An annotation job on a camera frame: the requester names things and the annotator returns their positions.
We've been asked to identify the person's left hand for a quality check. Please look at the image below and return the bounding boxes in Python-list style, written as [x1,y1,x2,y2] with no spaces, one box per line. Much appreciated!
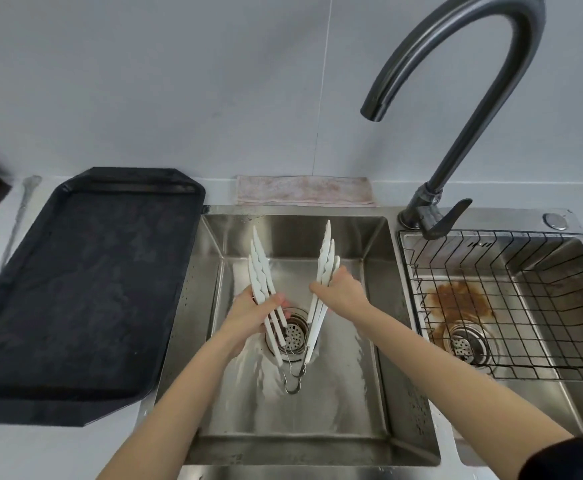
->
[216,285,292,361]

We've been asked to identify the person's right hand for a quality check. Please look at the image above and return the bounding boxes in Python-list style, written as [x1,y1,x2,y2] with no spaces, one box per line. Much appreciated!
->
[309,265,375,321]

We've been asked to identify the white tongs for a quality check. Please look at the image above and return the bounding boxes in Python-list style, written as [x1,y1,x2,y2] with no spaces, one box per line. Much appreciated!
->
[251,219,333,395]
[249,239,336,385]
[247,254,341,378]

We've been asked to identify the black plastic tray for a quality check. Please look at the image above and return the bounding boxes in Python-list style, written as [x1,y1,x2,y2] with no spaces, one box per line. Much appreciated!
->
[0,167,206,428]

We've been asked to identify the black wire basket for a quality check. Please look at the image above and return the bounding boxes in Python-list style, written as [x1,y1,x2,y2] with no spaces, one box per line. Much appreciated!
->
[397,228,583,383]

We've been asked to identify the person's left forearm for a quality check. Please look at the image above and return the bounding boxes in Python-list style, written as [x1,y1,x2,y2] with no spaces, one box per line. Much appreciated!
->
[96,334,245,480]

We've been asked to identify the person's right forearm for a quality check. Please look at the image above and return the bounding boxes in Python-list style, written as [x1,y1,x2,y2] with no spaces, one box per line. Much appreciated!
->
[353,304,575,480]

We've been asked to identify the round metal drain strainer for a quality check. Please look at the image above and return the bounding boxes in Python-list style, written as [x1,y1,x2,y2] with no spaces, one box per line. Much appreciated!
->
[441,322,500,368]
[266,307,312,357]

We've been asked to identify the pink dish cloth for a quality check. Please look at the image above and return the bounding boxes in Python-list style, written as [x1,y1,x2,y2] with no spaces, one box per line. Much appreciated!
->
[235,174,376,207]

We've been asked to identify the stainless steel double sink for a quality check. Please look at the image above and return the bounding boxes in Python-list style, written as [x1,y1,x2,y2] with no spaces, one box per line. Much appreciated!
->
[136,204,583,480]

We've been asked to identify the dark grey gooseneck faucet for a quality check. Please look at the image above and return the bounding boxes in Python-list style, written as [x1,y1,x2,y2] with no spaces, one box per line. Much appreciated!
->
[360,0,547,241]

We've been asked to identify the dark navy garment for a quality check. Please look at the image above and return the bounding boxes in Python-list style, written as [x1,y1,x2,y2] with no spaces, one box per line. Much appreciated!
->
[516,432,583,480]

